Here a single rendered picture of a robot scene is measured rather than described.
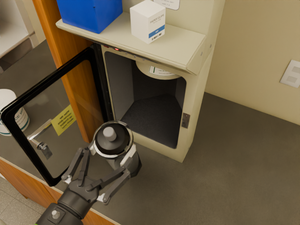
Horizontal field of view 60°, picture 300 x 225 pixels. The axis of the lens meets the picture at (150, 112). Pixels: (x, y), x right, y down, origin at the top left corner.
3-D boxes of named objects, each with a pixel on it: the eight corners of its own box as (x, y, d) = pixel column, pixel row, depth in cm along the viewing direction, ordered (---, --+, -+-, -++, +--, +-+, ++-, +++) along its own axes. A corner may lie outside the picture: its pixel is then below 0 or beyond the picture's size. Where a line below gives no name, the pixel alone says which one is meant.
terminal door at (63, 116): (110, 128, 104) (93, 45, 73) (51, 189, 88) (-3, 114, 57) (108, 127, 104) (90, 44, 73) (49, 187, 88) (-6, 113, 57)
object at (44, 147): (53, 155, 77) (47, 145, 73) (47, 160, 76) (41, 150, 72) (49, 152, 78) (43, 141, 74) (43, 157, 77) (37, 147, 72)
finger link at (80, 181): (85, 192, 66) (79, 192, 66) (91, 154, 73) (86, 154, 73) (82, 185, 63) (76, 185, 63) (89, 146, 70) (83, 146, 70)
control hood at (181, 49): (91, 34, 72) (84, -1, 65) (201, 70, 63) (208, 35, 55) (64, 58, 66) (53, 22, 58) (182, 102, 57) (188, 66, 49)
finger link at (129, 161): (118, 171, 67) (128, 176, 66) (128, 156, 70) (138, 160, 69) (119, 173, 68) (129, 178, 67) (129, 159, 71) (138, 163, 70)
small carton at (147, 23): (147, 25, 58) (147, -2, 53) (164, 34, 55) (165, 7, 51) (131, 34, 55) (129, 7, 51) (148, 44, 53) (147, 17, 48)
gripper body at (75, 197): (80, 215, 57) (103, 180, 62) (50, 197, 59) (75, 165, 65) (86, 226, 63) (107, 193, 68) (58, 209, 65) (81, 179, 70)
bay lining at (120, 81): (145, 84, 116) (143, 10, 88) (200, 104, 108) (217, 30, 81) (115, 123, 102) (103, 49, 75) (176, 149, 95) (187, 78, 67)
